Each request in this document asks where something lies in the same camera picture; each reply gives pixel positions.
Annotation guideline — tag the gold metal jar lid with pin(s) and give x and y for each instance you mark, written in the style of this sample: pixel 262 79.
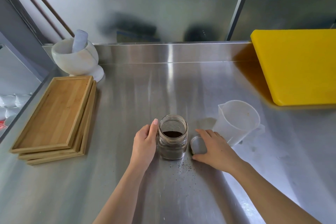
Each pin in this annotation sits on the gold metal jar lid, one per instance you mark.
pixel 198 145

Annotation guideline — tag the group of white porcelain tableware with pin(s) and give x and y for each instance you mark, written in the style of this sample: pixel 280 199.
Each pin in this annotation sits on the group of white porcelain tableware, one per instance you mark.
pixel 10 103

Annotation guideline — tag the person's left forearm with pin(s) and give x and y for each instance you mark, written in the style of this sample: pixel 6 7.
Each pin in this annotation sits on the person's left forearm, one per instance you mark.
pixel 120 197

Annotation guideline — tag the red saucer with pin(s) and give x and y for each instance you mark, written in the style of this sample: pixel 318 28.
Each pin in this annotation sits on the red saucer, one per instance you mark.
pixel 2 125

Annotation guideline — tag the yellow plastic cutting board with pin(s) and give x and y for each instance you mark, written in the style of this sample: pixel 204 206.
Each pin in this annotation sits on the yellow plastic cutting board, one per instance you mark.
pixel 296 69

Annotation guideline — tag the white marble pestle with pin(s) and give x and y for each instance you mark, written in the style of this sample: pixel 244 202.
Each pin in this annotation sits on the white marble pestle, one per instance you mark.
pixel 78 40

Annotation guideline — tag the bamboo tray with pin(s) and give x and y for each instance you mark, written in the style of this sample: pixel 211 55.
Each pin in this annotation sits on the bamboo tray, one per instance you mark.
pixel 82 142
pixel 52 113
pixel 86 150

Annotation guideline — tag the translucent plastic measuring cup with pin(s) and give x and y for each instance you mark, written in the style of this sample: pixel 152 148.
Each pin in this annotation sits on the translucent plastic measuring cup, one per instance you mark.
pixel 236 121

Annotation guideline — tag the person's left hand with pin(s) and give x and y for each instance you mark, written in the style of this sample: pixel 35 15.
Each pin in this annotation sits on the person's left hand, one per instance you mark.
pixel 143 147

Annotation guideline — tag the person's right forearm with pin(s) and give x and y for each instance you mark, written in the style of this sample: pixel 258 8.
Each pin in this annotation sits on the person's right forearm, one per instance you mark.
pixel 270 197

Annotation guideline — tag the white marble mortar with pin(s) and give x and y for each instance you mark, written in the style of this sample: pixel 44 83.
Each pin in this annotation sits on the white marble mortar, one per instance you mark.
pixel 76 61

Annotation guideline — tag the person's right hand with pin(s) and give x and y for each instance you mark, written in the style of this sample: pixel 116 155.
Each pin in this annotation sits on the person's right hand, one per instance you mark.
pixel 220 153

